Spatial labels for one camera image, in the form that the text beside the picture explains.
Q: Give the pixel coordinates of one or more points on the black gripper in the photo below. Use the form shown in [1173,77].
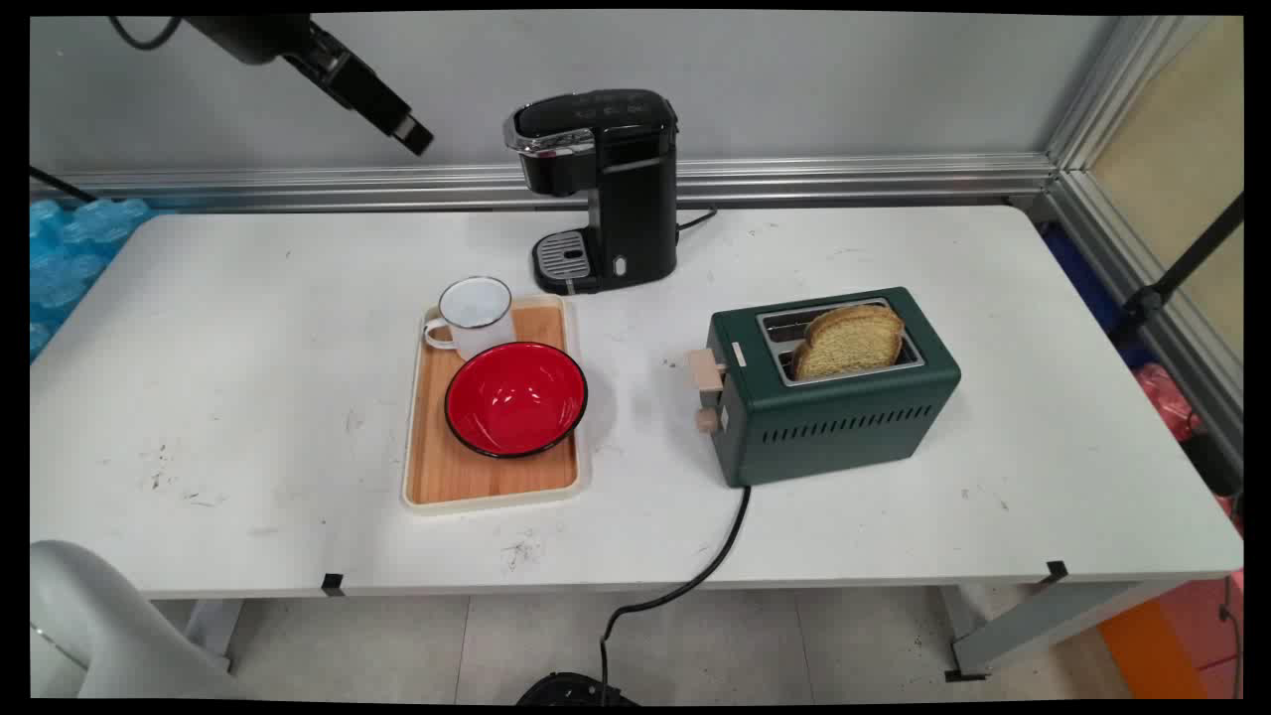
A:
[248,38]

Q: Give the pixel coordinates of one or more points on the beige toaster lever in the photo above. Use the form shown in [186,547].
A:
[705,370]

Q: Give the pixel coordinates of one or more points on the green two-slot toaster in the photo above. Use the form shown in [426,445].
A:
[844,417]

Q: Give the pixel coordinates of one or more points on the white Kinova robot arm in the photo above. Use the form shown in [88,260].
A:
[109,626]

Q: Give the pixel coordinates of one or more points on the white enamel mug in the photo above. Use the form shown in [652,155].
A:
[487,333]

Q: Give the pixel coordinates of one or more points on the black coffee machine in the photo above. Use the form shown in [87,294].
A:
[635,199]

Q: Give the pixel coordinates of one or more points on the blue bubble wrap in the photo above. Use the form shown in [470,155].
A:
[65,258]

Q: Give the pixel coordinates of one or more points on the red bowl black rim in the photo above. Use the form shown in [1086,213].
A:
[516,397]

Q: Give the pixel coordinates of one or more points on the wooden tray cream rim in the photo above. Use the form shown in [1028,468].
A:
[496,482]

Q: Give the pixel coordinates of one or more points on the black tape piece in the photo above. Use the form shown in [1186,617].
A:
[1057,571]
[333,585]

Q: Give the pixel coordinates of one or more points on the brown bread slice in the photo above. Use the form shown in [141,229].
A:
[849,348]

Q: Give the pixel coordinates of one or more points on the grey table leg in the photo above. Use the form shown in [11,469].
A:
[209,631]

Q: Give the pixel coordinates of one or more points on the black object on floor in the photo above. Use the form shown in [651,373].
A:
[571,690]

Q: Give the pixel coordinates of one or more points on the blue box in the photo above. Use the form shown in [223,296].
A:
[1082,278]

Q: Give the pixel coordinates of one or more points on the black tripod stand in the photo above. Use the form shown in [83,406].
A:
[1187,257]

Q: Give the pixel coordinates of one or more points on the pink plastic bag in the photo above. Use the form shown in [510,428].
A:
[1167,397]

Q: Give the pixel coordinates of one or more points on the long aluminium frame rail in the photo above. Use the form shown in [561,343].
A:
[844,179]

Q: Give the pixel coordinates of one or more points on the upright aluminium frame post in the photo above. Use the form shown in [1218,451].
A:
[1102,89]

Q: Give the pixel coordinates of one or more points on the short aluminium frame rail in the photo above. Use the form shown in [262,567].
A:
[1102,233]

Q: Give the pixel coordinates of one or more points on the grey table leg frame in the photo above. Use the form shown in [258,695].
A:
[1043,626]

